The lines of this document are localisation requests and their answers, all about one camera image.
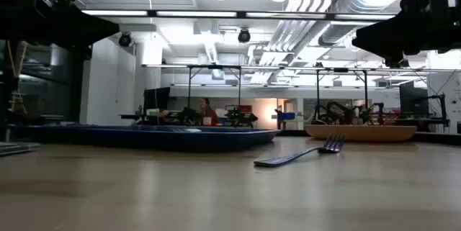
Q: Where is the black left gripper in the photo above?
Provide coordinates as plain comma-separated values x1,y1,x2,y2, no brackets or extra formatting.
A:
0,4,121,48

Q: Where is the black background rig frame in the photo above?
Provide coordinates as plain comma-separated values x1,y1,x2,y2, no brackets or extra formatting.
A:
186,64,243,110
315,67,370,121

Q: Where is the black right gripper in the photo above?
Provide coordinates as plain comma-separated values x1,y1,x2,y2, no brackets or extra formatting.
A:
352,6,461,61

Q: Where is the round black ceiling spotlight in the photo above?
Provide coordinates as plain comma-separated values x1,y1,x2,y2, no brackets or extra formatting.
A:
118,32,133,48
237,28,251,44

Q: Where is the overhead frame bar with lights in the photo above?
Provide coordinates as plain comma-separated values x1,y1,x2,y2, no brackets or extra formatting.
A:
81,9,397,22

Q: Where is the tan round plate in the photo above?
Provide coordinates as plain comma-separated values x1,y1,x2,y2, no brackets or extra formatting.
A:
304,124,419,143

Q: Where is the blue plastic tray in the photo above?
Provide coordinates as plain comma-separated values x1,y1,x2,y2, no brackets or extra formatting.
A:
16,124,282,153

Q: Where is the grey flat base plate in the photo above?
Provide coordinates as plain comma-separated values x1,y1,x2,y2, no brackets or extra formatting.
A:
0,140,41,157

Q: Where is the black computer monitor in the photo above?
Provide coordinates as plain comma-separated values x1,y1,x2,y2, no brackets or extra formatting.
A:
143,86,171,115
398,81,430,116

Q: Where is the metal fork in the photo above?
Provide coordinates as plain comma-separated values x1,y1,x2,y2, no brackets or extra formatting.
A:
253,133,346,168

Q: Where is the person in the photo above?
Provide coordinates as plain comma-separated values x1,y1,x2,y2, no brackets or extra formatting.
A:
197,97,220,127

